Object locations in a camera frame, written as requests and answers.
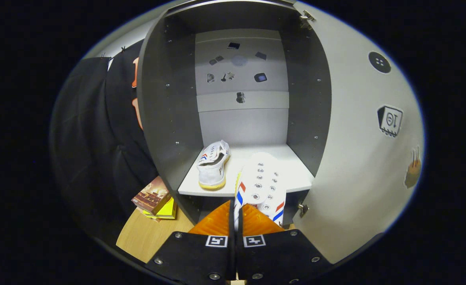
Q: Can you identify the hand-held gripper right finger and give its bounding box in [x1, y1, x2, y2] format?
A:
[236, 203, 333, 285]

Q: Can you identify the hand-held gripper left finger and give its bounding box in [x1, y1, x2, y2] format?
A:
[145, 199, 236, 285]

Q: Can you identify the white canvas shoe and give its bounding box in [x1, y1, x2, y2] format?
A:
[234, 152, 287, 231]
[196, 140, 231, 190]

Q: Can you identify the brown picture book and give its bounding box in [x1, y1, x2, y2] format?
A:
[131, 176, 173, 215]

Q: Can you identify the yellow book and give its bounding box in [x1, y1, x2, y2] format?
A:
[141, 197, 177, 220]

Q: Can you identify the beige shoe cabinet door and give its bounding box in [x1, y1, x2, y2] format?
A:
[292, 0, 426, 265]

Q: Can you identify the dark grey shoe cabinet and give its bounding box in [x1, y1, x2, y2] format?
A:
[137, 0, 332, 227]

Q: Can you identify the black backdrop cloth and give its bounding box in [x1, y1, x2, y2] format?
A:
[50, 40, 159, 248]

